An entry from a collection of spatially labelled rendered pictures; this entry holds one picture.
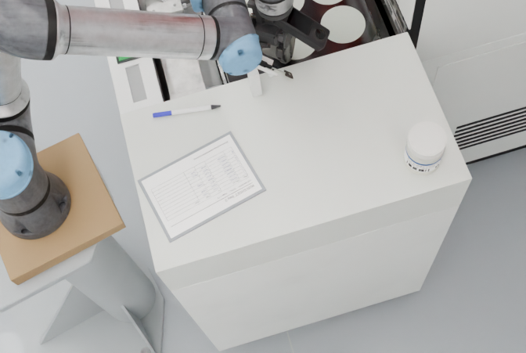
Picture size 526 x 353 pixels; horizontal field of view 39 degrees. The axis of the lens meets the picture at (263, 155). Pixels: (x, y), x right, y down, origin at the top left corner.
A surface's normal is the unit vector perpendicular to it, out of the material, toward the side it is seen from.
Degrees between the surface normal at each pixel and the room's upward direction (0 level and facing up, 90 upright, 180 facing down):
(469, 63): 90
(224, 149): 0
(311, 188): 0
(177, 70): 0
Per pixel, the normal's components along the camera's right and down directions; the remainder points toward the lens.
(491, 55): 0.27, 0.87
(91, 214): -0.07, -0.46
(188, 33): 0.47, 0.02
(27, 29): 0.33, 0.29
